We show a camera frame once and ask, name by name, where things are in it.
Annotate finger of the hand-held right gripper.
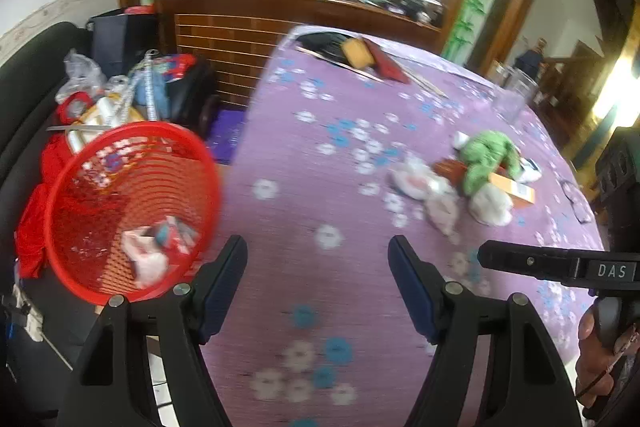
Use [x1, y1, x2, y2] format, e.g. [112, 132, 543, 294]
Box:
[477, 239, 578, 280]

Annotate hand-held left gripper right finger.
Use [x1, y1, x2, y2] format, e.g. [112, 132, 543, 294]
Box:
[387, 234, 583, 427]

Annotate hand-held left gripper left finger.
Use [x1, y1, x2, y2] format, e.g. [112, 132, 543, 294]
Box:
[57, 234, 249, 427]

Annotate white tissue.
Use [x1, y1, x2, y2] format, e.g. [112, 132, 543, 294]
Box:
[390, 154, 442, 200]
[425, 187, 462, 236]
[470, 187, 515, 227]
[122, 227, 171, 290]

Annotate orange cardboard box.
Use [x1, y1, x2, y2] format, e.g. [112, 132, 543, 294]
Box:
[487, 171, 536, 208]

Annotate green towel cloth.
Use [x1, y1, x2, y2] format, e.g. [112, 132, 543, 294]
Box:
[459, 131, 521, 196]

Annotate red cloth bag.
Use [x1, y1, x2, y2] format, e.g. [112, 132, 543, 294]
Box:
[432, 159, 468, 180]

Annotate red mesh plastic basket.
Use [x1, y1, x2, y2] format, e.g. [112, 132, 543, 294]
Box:
[44, 121, 223, 304]

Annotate person's right hand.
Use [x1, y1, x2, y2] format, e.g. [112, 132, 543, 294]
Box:
[574, 302, 640, 410]

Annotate red and blue snack wrapper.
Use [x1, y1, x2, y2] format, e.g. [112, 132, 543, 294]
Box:
[155, 216, 201, 258]

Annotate black eyeglasses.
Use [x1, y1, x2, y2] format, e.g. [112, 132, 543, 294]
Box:
[559, 179, 596, 225]

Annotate purple shopping bag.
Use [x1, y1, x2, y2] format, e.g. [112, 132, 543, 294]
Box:
[205, 109, 249, 166]

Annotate purple floral tablecloth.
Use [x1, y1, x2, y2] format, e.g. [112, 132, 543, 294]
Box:
[200, 24, 610, 427]

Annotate clear plastic cup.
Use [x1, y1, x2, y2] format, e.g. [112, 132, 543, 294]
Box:
[492, 69, 538, 124]

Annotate blue cloth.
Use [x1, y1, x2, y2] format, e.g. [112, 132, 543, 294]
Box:
[135, 74, 172, 120]

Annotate white measuring strip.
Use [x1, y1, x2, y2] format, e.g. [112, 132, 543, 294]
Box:
[107, 49, 162, 128]

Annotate red cloth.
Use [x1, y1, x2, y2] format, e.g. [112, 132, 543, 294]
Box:
[15, 139, 68, 280]

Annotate yellow tray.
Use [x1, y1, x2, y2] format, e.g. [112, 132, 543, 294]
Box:
[65, 94, 151, 152]

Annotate metal square ruler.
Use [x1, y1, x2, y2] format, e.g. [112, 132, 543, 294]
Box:
[47, 121, 110, 134]

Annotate red printed bag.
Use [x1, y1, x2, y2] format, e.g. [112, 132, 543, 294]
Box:
[150, 54, 199, 84]

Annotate flat dark red box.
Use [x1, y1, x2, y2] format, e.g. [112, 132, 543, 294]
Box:
[362, 38, 412, 84]

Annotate red round container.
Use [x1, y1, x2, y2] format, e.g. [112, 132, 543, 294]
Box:
[56, 91, 94, 124]

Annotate wooden counter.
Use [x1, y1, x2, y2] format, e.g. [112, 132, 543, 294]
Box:
[150, 0, 446, 108]

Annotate clear plastic bag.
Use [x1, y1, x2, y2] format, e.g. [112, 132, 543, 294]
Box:
[55, 49, 108, 105]

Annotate black bag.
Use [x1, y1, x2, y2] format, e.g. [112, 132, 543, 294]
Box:
[295, 32, 362, 68]

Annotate navy paper bag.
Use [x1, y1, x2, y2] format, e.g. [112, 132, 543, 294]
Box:
[87, 9, 162, 78]

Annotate black leather sofa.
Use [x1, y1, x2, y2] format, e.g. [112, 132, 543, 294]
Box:
[0, 22, 221, 358]

